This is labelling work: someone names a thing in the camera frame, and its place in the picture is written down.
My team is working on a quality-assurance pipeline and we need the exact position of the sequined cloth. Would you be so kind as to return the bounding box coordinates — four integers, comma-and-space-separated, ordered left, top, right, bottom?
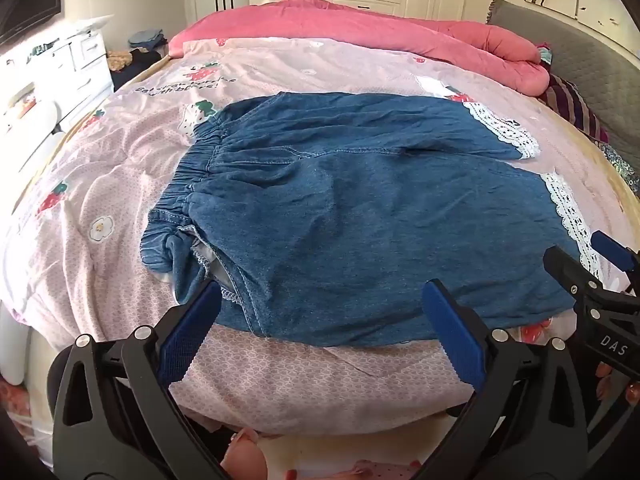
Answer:
599, 142, 638, 188

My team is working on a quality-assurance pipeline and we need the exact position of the purple striped cloth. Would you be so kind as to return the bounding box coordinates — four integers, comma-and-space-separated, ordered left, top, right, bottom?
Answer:
542, 74, 610, 142

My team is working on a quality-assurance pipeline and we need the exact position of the white dresser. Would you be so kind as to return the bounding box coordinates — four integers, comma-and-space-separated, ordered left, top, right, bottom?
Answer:
0, 27, 115, 173

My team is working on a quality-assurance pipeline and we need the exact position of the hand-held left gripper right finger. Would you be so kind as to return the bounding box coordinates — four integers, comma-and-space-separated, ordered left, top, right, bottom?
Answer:
415, 279, 601, 480

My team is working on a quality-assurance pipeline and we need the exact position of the pink strawberry print bed quilt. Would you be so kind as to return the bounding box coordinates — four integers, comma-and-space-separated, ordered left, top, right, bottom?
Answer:
0, 35, 631, 436

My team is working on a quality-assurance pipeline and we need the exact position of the coral pink quilt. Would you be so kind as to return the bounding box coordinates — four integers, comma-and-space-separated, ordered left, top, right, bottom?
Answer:
167, 0, 551, 97

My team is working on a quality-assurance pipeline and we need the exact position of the pile of folded clothes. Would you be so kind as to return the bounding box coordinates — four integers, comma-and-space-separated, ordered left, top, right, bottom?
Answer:
107, 27, 168, 92

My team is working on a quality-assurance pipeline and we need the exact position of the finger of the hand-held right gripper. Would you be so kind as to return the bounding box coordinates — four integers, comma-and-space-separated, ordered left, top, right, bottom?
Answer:
543, 245, 608, 311
590, 230, 640, 283

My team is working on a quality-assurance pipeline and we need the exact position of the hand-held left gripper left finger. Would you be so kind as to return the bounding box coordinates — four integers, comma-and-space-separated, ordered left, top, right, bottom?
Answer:
52, 280, 236, 480

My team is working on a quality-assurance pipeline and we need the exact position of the blue denim pants lace trim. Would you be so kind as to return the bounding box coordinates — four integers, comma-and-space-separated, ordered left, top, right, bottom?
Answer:
141, 91, 603, 348

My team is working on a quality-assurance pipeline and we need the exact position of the grey quilted headboard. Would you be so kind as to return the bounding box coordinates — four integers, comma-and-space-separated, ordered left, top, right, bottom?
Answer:
486, 0, 640, 181

